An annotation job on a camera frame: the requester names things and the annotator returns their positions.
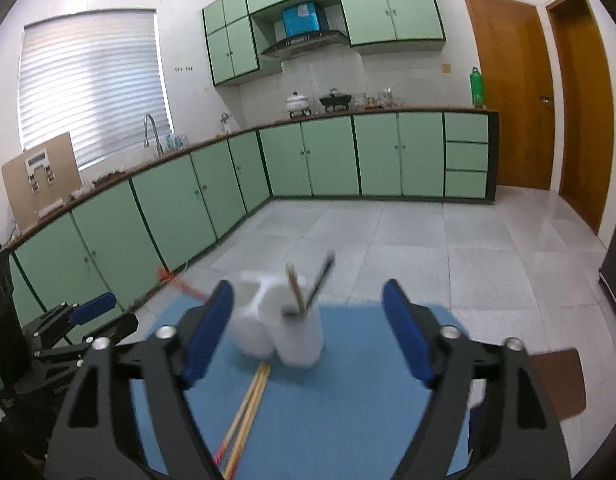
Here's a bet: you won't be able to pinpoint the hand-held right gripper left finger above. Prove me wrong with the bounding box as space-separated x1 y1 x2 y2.
46 280 235 480

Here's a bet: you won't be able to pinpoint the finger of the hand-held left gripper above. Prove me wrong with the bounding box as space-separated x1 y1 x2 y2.
22 292 116 346
32 314 139 361

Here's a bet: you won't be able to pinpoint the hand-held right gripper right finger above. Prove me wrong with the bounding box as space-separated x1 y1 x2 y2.
383 280 573 480

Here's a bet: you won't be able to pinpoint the bundle of wooden chopsticks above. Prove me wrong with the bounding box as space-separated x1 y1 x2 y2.
213 362 272 480

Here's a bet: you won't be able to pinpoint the white double utensil holder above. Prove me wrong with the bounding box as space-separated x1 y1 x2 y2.
228 272 323 367

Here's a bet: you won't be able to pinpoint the light wooden chopstick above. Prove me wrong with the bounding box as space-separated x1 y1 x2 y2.
285 261 309 318

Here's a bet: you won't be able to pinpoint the dark brown chopstick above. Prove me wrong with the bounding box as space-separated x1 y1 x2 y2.
303 251 336 317

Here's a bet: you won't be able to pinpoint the blue table mat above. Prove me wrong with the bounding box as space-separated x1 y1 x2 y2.
130 294 489 480

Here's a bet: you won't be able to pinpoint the brown cardboard box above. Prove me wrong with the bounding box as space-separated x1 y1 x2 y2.
2 132 82 233

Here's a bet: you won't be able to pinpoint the brown wooden stool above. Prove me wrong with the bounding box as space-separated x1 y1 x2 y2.
530 349 587 421

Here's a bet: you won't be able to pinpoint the metal kitchen faucet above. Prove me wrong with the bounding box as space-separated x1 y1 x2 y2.
144 114 165 157

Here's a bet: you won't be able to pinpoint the green base kitchen cabinets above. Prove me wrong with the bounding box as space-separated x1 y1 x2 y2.
8 107 500 313

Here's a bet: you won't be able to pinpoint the white window blind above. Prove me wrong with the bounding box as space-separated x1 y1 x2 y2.
18 8 171 170

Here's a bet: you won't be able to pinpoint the black wok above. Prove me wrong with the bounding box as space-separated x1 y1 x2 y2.
319 88 351 112

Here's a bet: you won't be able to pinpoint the white cooking pot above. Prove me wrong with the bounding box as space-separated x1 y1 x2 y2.
286 91 311 117

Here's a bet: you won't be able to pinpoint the green plastic bottle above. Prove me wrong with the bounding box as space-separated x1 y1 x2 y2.
469 66 486 109

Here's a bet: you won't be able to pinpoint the closed wooden door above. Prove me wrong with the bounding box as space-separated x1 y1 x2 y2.
462 0 556 191

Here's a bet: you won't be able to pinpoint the blue range hood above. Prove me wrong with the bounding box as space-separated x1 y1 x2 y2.
260 30 349 59

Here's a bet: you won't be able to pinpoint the blue hood chimney cover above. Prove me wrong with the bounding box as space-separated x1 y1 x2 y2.
281 1 323 38

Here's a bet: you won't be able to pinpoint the red orange strap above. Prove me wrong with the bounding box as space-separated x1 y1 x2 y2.
157 267 209 302

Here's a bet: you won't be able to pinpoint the wooden door with frame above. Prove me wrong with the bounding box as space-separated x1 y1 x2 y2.
545 0 616 233

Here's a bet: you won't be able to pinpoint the green upper wall cabinets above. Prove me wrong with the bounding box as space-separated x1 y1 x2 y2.
202 0 447 87

